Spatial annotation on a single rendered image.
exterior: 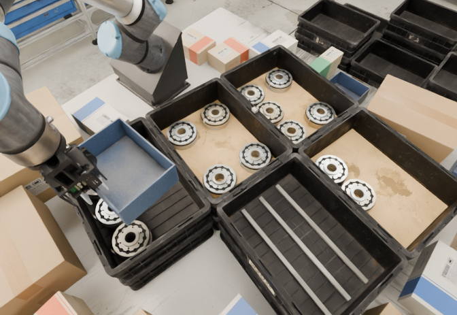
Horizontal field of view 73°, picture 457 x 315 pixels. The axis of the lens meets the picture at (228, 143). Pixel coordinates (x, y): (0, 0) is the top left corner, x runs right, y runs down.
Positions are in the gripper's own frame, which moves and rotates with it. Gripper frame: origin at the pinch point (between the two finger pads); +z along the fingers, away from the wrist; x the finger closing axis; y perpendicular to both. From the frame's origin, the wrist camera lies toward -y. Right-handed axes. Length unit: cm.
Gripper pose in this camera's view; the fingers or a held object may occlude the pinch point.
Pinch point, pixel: (92, 186)
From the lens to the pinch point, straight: 72.2
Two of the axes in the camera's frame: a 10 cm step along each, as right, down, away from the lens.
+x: 6.9, -6.6, 3.0
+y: 7.2, 5.7, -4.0
